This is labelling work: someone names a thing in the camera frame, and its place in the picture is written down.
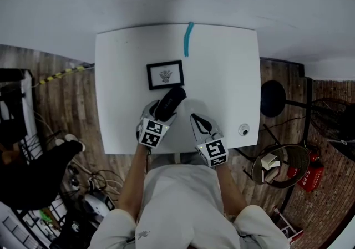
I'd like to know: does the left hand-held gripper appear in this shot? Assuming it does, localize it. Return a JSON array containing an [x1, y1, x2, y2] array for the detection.
[[135, 100, 178, 149]]

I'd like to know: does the wire mesh waste basket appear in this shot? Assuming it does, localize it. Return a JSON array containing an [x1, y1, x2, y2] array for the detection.
[[251, 144, 311, 190]]

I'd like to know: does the red fire extinguisher box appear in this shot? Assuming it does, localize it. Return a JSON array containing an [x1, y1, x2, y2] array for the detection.
[[297, 165, 325, 194]]

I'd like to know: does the red white frame stand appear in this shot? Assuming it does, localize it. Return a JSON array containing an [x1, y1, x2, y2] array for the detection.
[[272, 205, 304, 245]]

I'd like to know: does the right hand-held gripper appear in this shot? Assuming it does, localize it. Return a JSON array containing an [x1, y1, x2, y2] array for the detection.
[[189, 113, 229, 169]]

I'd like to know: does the white grey floor device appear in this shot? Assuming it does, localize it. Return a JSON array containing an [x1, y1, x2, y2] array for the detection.
[[82, 191, 116, 217]]

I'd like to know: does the black standing fan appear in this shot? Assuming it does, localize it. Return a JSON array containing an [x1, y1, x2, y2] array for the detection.
[[260, 79, 355, 148]]

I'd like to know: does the small white box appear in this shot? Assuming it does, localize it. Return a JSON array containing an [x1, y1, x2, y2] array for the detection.
[[260, 153, 281, 171]]

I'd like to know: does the black picture frame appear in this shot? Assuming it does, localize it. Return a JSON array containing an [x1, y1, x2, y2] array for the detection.
[[146, 59, 185, 91]]

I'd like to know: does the person's white shirt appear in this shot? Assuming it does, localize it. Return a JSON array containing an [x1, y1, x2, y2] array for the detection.
[[88, 164, 291, 249]]

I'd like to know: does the person's right forearm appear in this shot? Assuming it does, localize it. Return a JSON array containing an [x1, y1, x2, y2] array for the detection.
[[215, 163, 249, 217]]

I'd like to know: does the yellow black striped tape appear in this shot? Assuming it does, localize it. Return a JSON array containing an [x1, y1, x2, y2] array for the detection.
[[38, 65, 86, 85]]

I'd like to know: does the black oblong case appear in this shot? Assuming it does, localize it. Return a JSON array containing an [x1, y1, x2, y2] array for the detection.
[[154, 87, 187, 122]]

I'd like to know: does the small white round device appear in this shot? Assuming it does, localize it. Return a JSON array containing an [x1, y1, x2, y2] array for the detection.
[[238, 123, 251, 138]]

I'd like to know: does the black metal rack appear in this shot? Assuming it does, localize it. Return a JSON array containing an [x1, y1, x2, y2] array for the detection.
[[0, 68, 36, 146]]

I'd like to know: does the red fire extinguisher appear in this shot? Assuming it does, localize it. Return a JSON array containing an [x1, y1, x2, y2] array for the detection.
[[304, 148, 322, 167]]

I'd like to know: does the person's left forearm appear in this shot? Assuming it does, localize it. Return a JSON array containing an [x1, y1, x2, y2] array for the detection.
[[118, 144, 150, 222]]

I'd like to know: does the teal strip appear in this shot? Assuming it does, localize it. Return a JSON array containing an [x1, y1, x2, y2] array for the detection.
[[183, 21, 195, 58]]

